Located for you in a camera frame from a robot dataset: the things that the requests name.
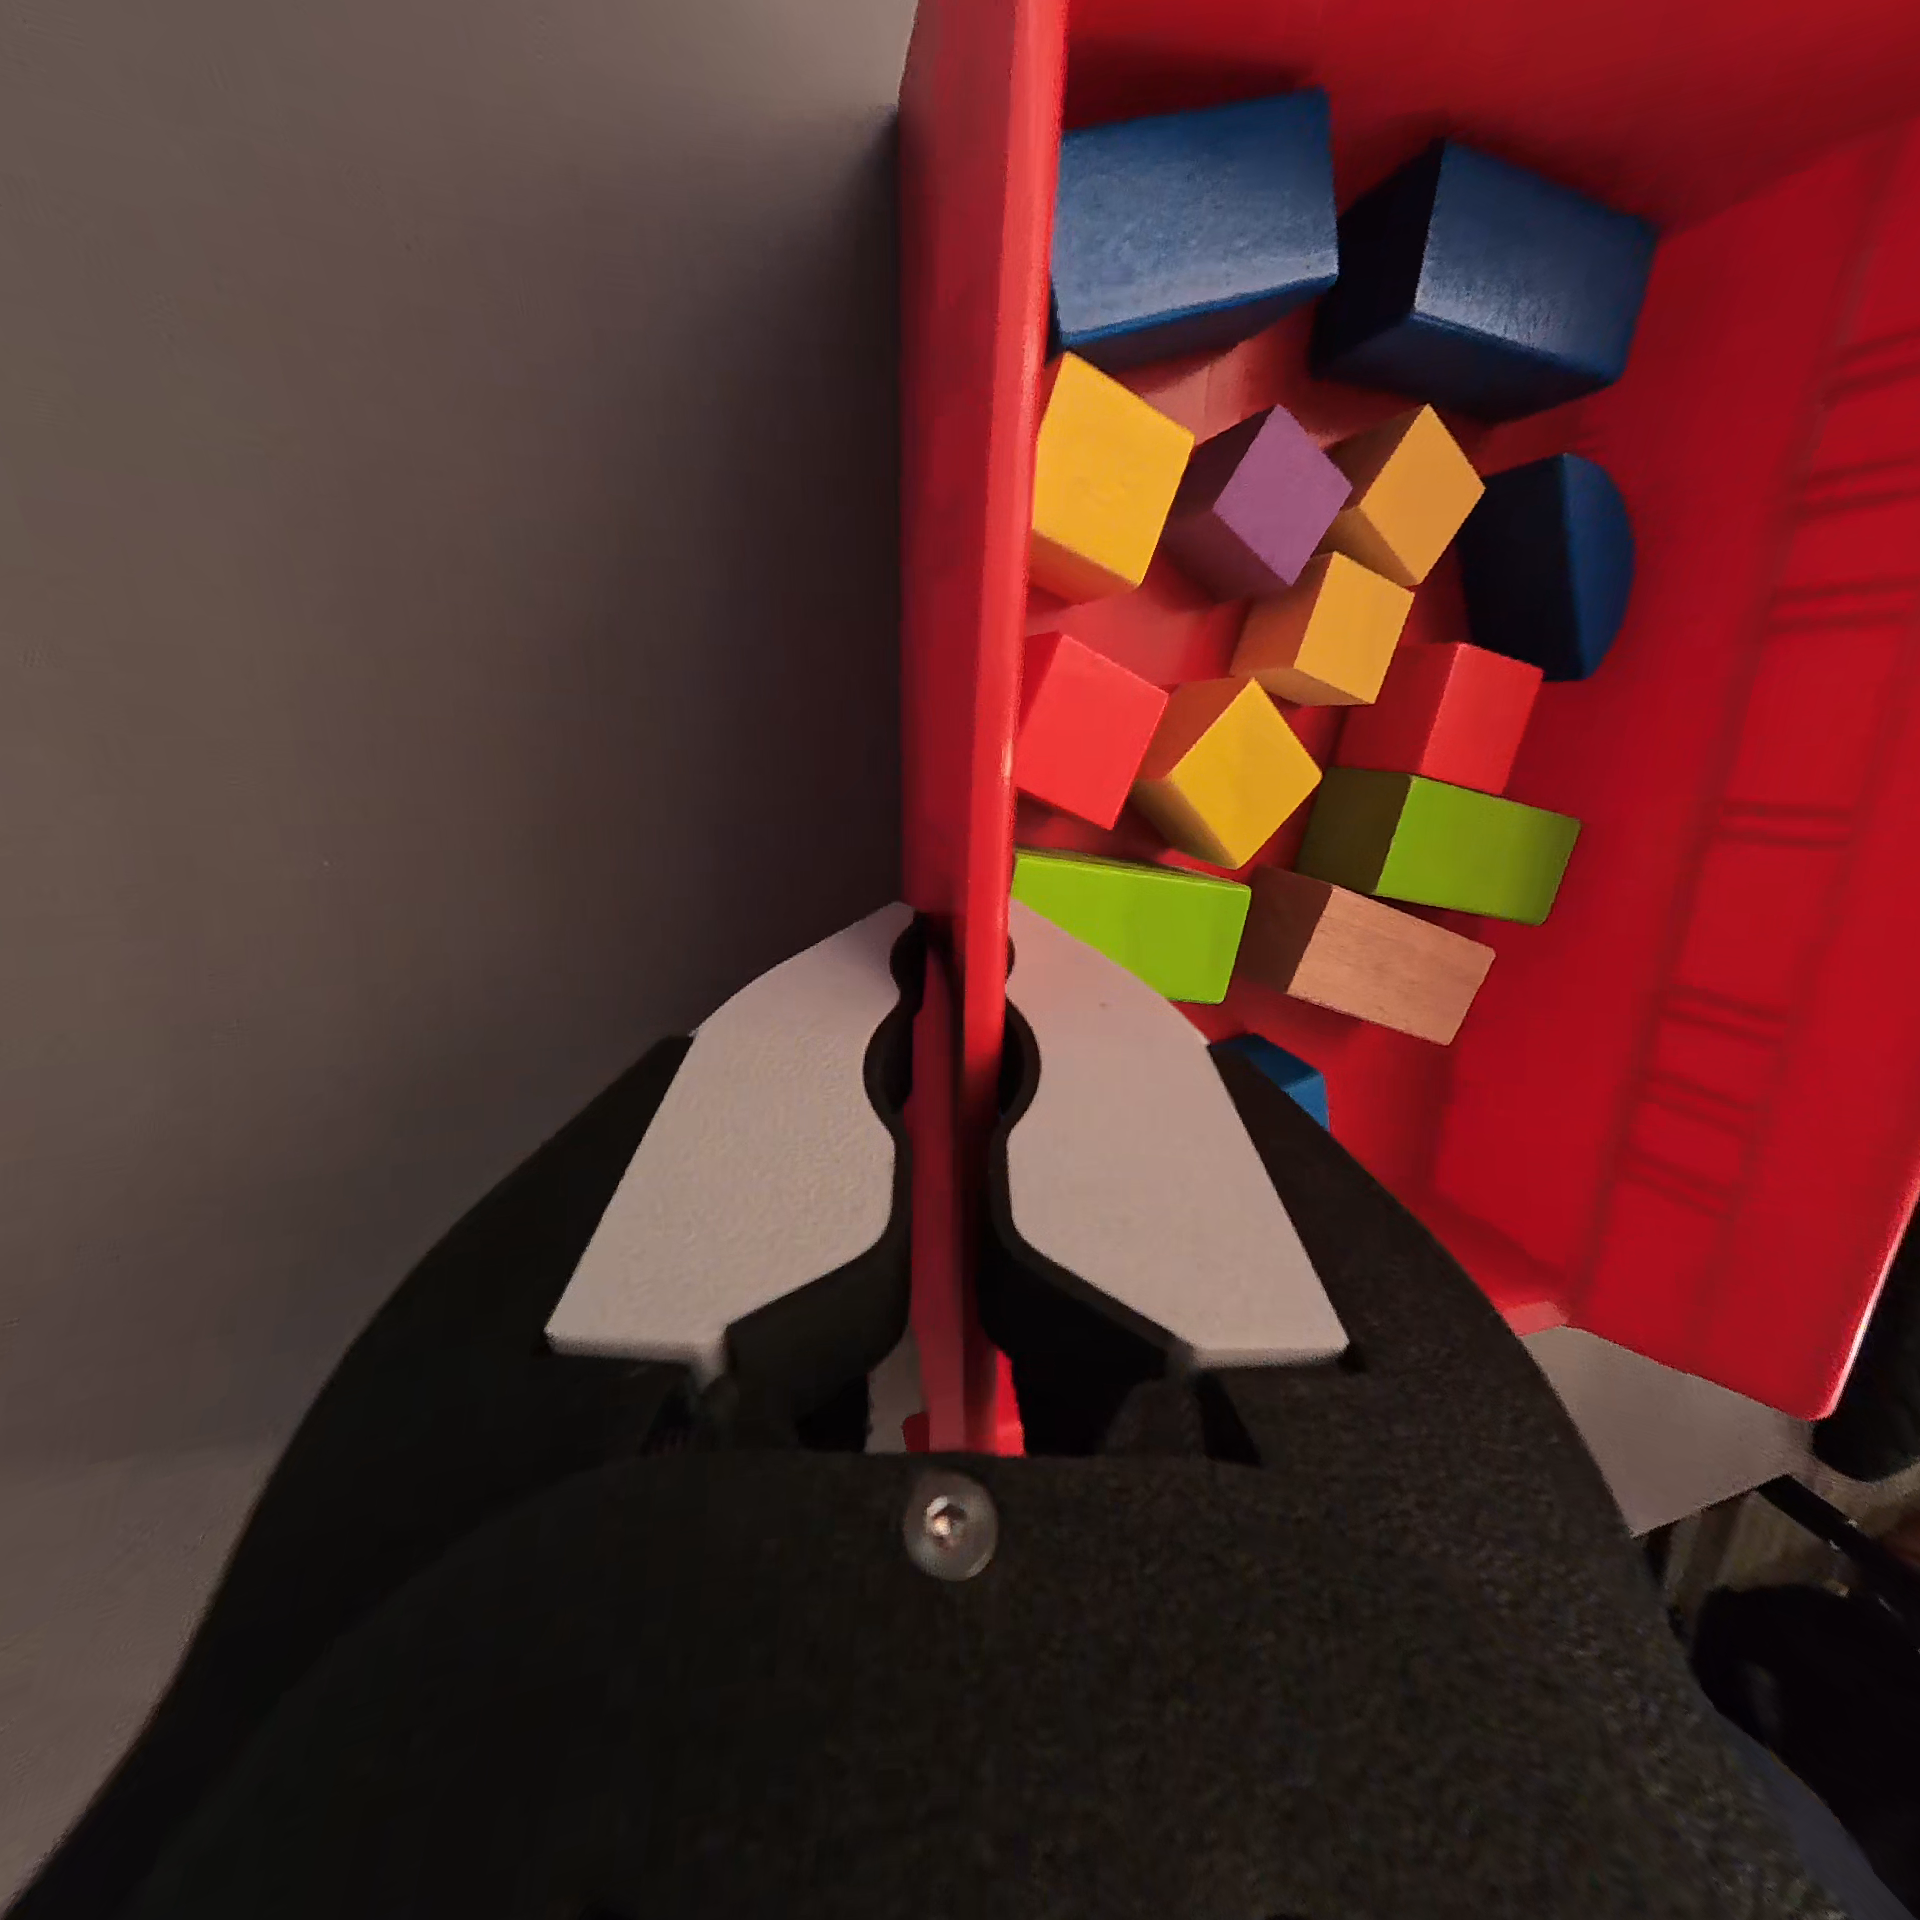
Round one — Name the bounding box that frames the red plastic bin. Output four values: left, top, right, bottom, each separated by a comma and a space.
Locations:
897, 0, 1920, 1459

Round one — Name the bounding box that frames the blue rectangular wooden block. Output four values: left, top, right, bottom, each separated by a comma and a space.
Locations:
1047, 85, 1341, 362
1313, 137, 1662, 426

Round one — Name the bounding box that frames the blue wooden cube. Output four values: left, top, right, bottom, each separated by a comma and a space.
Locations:
1213, 1032, 1332, 1133

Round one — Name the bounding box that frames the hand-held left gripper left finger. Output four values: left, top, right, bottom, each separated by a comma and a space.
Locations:
545, 902, 921, 1382

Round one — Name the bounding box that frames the red wooden cube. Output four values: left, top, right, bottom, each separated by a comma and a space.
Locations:
1338, 641, 1548, 798
1014, 629, 1173, 831

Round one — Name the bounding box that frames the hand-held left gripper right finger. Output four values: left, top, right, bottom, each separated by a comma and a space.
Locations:
982, 900, 1352, 1374

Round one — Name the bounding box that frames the natural wooden rectangular block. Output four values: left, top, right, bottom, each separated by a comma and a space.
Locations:
1243, 865, 1498, 1048

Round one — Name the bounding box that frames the green rectangular wooden block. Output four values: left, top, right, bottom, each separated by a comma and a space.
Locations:
1296, 768, 1582, 927
1008, 846, 1254, 1007

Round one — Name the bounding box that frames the purple wooden cube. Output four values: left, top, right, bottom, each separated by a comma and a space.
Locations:
1166, 403, 1357, 601

